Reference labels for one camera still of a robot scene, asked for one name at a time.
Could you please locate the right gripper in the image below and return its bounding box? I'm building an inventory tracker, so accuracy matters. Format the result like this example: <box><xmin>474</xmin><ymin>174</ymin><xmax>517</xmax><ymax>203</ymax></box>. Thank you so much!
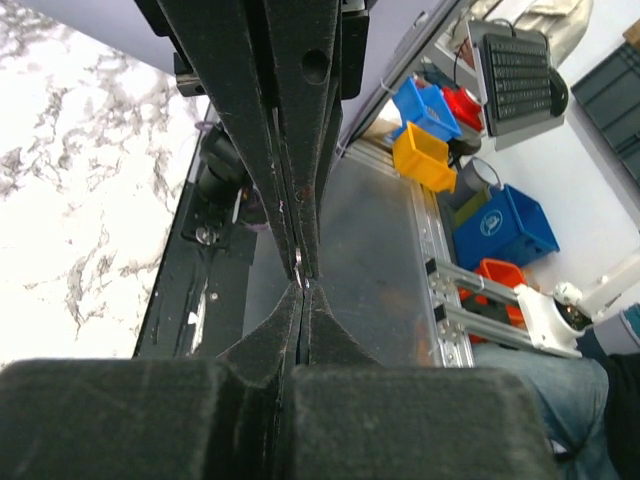
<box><xmin>136</xmin><ymin>1</ymin><xmax>370</xmax><ymax>279</ymax></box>

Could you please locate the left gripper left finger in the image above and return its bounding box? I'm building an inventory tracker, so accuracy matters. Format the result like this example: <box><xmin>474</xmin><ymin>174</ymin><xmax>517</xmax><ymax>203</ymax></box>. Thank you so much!
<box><xmin>1</xmin><ymin>285</ymin><xmax>303</xmax><ymax>479</ymax></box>

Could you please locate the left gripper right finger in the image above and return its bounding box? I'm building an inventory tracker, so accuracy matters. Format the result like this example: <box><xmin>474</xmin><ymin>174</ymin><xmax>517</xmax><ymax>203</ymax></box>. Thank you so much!
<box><xmin>279</xmin><ymin>287</ymin><xmax>556</xmax><ymax>479</ymax></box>

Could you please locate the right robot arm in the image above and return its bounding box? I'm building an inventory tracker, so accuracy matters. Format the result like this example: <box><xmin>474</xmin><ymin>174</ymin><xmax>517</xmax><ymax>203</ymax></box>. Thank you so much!
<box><xmin>138</xmin><ymin>1</ymin><xmax>369</xmax><ymax>280</ymax></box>

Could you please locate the blue storage bin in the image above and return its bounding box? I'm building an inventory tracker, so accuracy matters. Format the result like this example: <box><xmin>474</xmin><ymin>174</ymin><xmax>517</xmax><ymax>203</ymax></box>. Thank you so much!
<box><xmin>390</xmin><ymin>77</ymin><xmax>462</xmax><ymax>142</ymax></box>

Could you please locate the orange storage bin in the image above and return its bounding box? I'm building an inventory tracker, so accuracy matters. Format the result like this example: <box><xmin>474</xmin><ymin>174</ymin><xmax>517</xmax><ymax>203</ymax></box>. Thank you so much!
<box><xmin>459</xmin><ymin>257</ymin><xmax>531</xmax><ymax>346</ymax></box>

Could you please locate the yellow storage bin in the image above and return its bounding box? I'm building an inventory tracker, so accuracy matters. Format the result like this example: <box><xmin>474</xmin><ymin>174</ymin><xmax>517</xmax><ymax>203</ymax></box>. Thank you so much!
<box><xmin>392</xmin><ymin>122</ymin><xmax>457</xmax><ymax>193</ymax></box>

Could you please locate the red storage bin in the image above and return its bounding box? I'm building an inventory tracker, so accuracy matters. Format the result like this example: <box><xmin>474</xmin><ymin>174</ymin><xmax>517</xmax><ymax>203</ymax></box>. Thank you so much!
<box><xmin>441</xmin><ymin>87</ymin><xmax>484</xmax><ymax>132</ymax></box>

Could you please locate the person leg in jeans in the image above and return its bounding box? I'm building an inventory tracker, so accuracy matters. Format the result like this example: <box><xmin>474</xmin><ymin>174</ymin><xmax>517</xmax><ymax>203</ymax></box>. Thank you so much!
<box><xmin>472</xmin><ymin>314</ymin><xmax>640</xmax><ymax>480</ymax></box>

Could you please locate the large blue bin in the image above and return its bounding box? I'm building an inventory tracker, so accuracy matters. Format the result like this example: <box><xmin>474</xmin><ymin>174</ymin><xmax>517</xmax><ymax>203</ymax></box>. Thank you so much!
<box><xmin>453</xmin><ymin>184</ymin><xmax>560</xmax><ymax>270</ymax></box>

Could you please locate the black keyboard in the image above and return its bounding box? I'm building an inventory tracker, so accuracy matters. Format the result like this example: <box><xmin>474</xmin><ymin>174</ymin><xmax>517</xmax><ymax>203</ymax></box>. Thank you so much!
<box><xmin>480</xmin><ymin>34</ymin><xmax>552</xmax><ymax>137</ymax></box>

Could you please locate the aluminium frame rail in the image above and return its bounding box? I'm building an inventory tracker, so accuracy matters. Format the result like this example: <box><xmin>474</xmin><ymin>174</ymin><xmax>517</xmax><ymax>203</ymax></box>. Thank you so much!
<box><xmin>349</xmin><ymin>129</ymin><xmax>586</xmax><ymax>369</ymax></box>

